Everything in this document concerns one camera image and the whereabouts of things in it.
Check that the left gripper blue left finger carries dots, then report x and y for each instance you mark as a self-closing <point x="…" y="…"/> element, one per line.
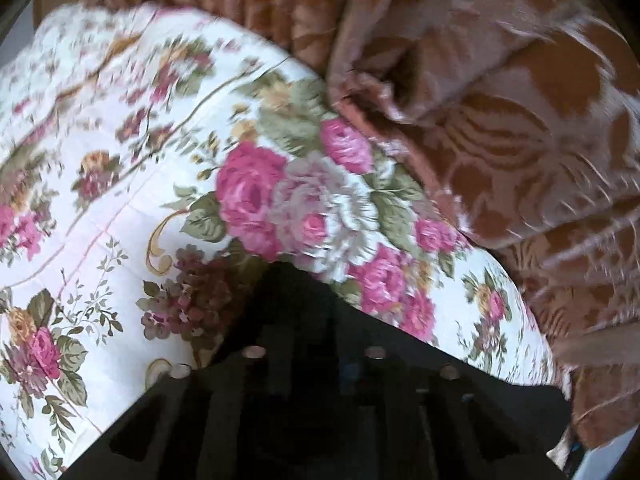
<point x="250" y="415"/>

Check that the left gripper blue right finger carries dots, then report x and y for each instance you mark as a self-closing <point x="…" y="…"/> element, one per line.
<point x="402" y="422"/>

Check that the black pants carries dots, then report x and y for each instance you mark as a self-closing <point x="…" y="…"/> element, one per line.
<point x="289" y="306"/>

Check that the floral bedspread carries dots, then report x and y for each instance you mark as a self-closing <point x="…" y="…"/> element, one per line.
<point x="153" y="162"/>

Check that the brown floral curtain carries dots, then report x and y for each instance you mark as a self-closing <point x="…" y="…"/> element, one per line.
<point x="521" y="118"/>

